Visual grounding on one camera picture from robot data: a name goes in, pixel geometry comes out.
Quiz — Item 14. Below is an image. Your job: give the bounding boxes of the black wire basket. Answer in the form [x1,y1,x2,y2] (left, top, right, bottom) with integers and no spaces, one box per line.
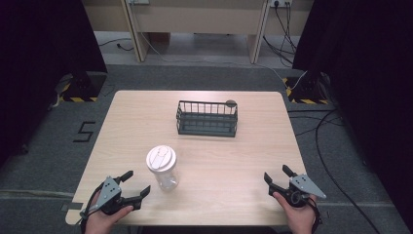
[175,99,239,138]

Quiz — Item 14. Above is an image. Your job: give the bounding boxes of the beige wooden desk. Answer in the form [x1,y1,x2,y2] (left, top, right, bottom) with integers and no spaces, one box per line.
[81,0,316,64]

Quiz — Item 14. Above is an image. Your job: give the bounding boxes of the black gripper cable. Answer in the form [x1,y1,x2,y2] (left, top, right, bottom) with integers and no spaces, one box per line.
[306,196,323,234]
[79,182,105,234]

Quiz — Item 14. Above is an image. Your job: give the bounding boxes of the bundle of black cables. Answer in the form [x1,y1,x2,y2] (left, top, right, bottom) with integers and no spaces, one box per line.
[262,1,298,65]

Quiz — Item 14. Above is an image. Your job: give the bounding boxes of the person's left hand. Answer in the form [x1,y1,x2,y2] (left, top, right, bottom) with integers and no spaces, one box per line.
[85,192,134,234]

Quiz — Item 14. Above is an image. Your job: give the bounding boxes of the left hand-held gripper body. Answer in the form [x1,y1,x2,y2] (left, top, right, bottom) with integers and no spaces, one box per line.
[93,175,143,216]

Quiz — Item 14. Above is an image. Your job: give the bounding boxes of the long black floor cable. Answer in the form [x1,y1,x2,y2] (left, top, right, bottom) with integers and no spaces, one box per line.
[315,108,382,234]

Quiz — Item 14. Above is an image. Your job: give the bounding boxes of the person's right hand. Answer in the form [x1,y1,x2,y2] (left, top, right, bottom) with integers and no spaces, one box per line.
[272,191,318,234]

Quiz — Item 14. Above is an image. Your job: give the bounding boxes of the black stand base striped tape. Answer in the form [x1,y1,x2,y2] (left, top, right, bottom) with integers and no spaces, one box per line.
[282,75,329,105]
[58,71,108,103]

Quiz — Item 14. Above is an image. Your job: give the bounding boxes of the thin black floor cables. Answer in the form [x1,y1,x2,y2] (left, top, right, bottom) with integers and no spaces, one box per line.
[287,108,345,137]

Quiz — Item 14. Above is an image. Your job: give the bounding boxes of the black curtain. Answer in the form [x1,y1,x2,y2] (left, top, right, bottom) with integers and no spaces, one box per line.
[291,0,413,225]
[0,0,108,167]

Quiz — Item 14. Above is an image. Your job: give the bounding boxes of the clear cup with white lid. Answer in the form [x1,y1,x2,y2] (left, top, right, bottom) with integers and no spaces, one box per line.
[145,144,180,192]

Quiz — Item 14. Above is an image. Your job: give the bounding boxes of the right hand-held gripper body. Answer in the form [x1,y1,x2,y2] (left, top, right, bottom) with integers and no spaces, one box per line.
[268,174,327,209]

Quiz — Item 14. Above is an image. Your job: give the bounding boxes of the black cable with plug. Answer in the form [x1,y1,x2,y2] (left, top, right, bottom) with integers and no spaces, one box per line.
[97,37,134,52]

